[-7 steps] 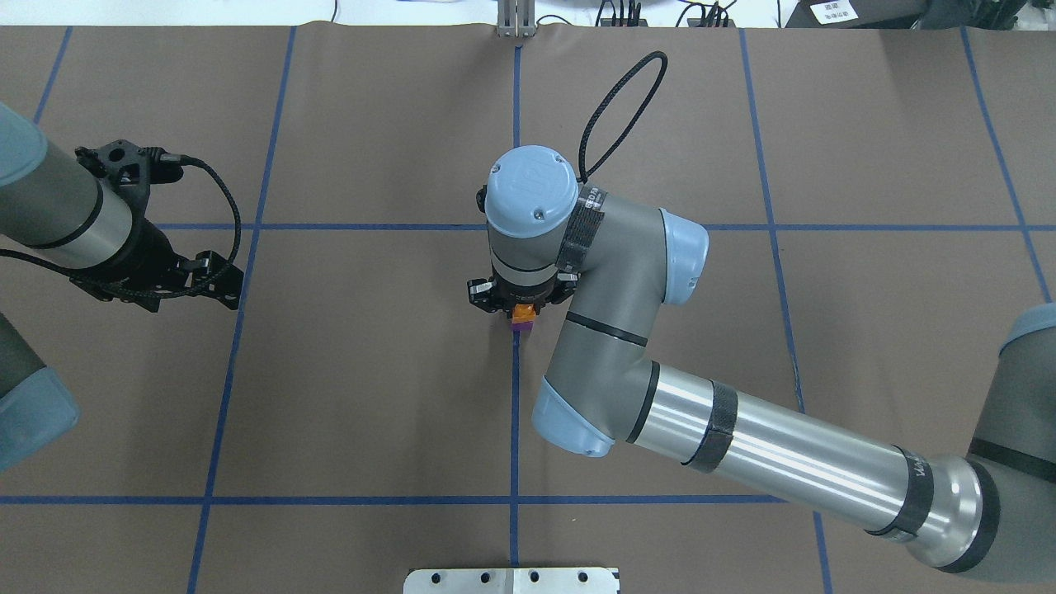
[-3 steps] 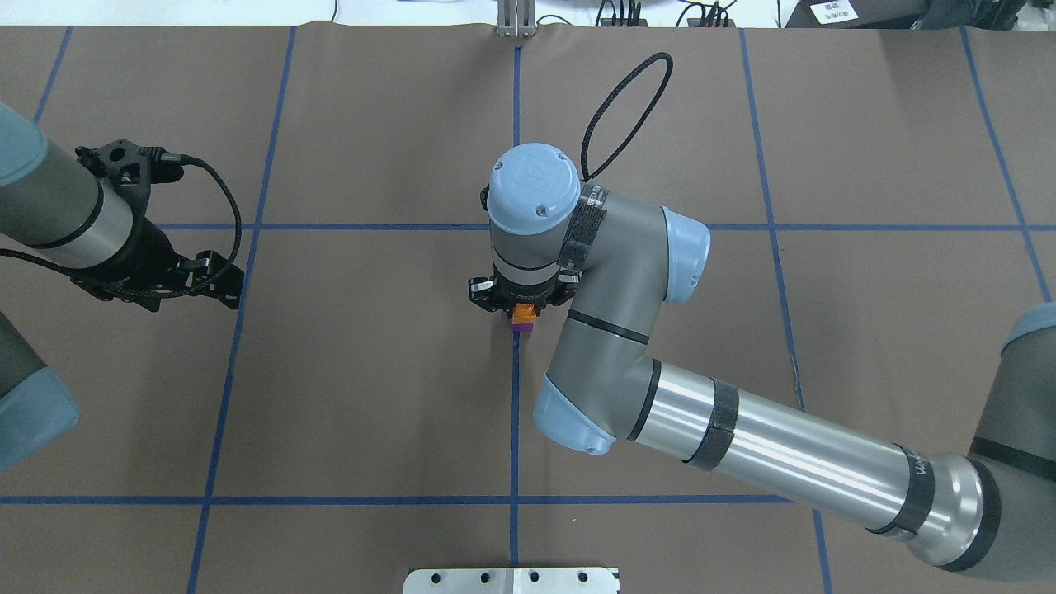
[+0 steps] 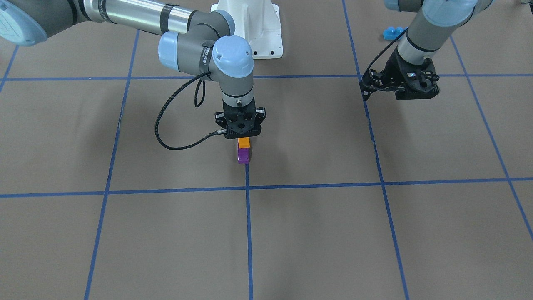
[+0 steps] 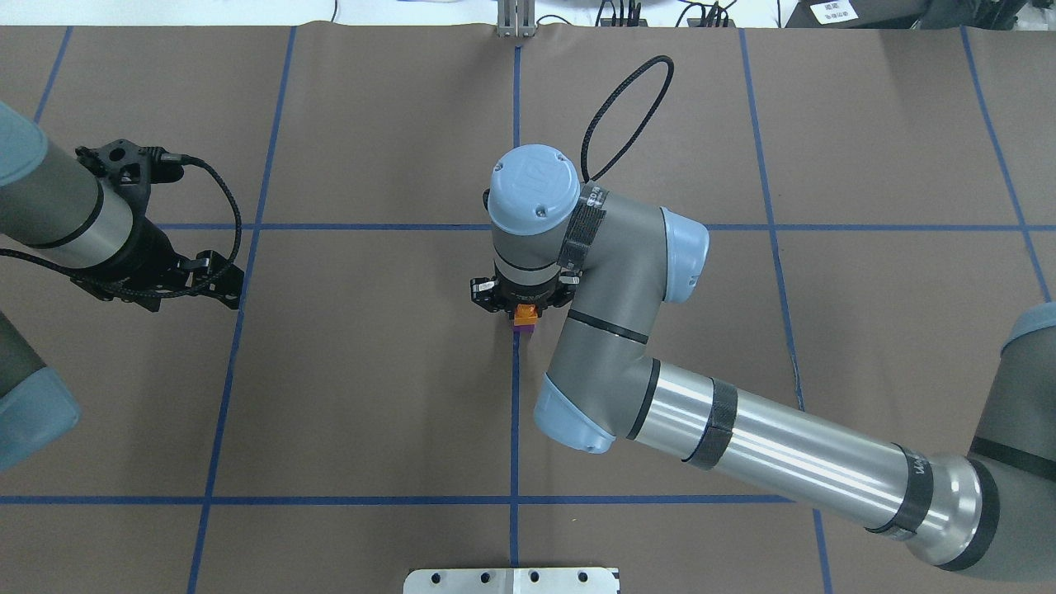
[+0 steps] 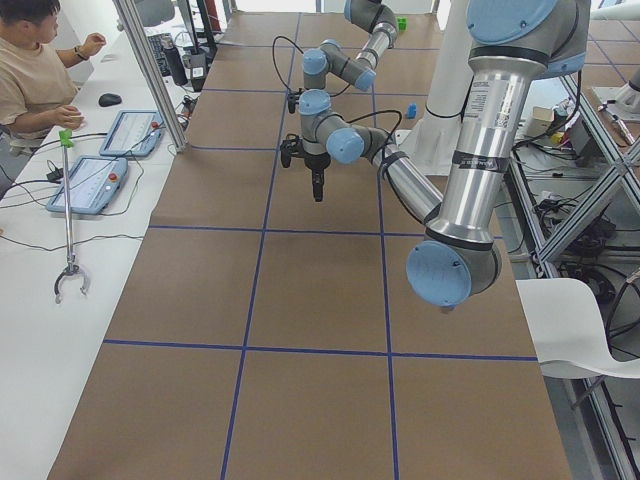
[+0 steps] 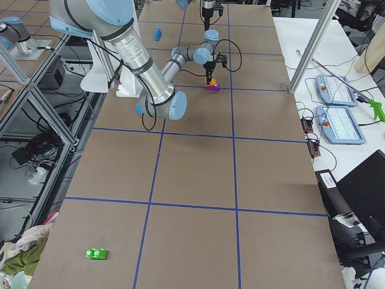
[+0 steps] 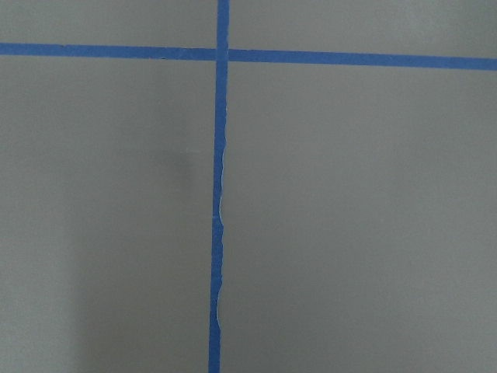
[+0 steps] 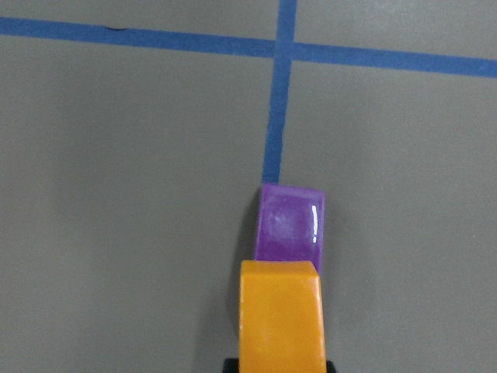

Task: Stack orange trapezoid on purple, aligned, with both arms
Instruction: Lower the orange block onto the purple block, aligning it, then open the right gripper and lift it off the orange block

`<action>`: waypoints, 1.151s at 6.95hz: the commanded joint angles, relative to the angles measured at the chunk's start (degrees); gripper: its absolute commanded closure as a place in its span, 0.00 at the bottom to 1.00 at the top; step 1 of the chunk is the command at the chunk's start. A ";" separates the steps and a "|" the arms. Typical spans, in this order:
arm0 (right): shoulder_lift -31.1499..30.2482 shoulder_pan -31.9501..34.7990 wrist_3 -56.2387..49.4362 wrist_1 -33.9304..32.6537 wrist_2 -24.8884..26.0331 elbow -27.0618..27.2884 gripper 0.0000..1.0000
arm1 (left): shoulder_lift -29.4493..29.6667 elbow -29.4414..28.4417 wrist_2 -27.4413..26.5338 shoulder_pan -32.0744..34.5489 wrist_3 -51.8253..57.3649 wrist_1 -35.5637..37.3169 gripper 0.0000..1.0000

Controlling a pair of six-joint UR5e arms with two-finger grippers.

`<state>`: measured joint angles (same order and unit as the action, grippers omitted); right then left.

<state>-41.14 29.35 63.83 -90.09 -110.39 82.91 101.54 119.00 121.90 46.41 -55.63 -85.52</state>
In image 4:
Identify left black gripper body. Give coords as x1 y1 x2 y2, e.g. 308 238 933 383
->
74 140 244 312

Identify orange trapezoid block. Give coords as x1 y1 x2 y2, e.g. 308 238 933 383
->
512 304 540 324

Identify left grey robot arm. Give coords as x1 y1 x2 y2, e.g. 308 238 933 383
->
1 105 244 469

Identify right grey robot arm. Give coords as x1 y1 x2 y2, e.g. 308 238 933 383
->
471 144 1054 582

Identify black box with label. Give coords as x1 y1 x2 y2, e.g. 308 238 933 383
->
784 1 1029 31

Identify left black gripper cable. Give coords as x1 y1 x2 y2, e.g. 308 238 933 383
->
0 153 243 298

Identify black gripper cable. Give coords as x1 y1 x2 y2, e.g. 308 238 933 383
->
0 153 243 298
582 55 674 184

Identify grey metal camera post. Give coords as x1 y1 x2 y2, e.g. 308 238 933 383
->
495 0 538 39

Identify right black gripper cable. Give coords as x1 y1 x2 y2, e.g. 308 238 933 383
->
582 55 674 184

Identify black cables at table edge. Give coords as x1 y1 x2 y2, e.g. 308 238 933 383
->
596 0 738 29

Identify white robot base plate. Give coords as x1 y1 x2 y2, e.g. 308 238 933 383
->
403 567 622 593

